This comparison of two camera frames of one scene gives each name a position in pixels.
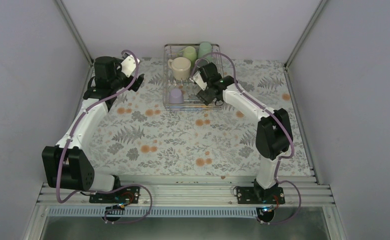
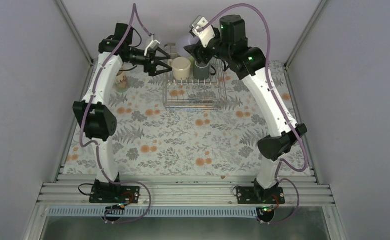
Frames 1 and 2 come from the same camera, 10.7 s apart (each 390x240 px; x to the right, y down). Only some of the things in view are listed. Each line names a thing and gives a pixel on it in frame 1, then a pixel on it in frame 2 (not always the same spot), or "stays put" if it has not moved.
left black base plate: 122,195 stays put
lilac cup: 176,97 -> 185,40
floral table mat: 138,136 stays put
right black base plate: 252,195 stays put
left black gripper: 135,87 -> 148,66
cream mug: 181,67 stays put
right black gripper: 206,98 -> 198,53
